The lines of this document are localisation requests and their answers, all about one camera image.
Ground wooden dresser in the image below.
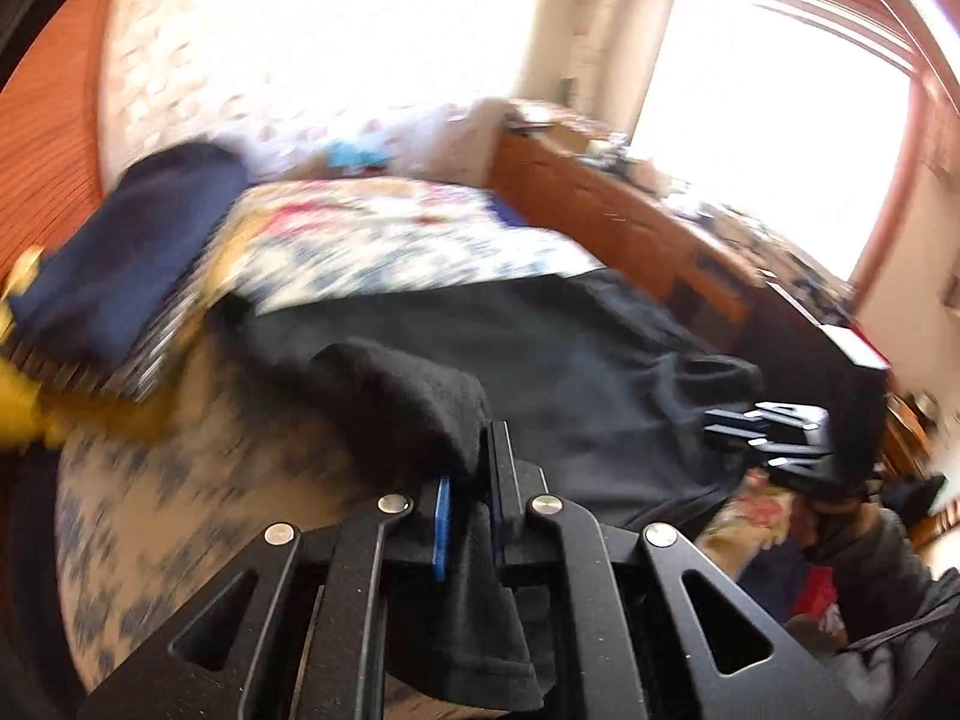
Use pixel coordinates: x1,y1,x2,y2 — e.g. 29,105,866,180
491,101,773,331

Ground striped cloth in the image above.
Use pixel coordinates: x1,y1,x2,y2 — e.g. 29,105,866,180
7,270,226,402

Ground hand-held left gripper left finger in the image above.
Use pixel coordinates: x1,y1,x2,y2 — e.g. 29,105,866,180
79,476,455,720

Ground light blue plastic object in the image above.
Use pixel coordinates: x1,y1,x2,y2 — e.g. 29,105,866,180
326,135,395,170

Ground circle patterned curtain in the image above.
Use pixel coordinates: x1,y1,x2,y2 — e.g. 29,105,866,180
105,0,541,188

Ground person's right forearm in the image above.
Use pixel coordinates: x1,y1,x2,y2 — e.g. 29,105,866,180
814,506,942,620

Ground floral bed blanket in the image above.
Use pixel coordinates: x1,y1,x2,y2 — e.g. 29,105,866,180
45,176,796,698

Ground navy bed sheet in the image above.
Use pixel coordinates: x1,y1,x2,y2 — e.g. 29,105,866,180
487,191,535,230

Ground wooden louvered wardrobe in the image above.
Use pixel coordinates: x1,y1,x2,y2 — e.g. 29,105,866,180
0,0,128,301

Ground yellow cloth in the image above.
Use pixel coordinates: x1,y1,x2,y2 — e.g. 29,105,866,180
0,247,72,455

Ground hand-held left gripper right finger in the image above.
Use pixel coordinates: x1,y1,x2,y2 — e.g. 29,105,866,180
486,420,863,720

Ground person's right hand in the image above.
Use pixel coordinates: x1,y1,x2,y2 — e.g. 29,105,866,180
799,491,875,560

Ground navy folded clothes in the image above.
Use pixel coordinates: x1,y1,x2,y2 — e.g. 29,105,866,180
11,142,252,365

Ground bright window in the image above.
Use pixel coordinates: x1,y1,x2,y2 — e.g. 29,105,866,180
637,0,927,282

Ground black printed t-shirt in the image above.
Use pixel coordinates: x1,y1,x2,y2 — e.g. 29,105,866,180
217,270,766,713

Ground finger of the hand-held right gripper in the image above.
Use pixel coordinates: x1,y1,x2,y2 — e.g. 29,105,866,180
705,402,827,430
705,426,835,467

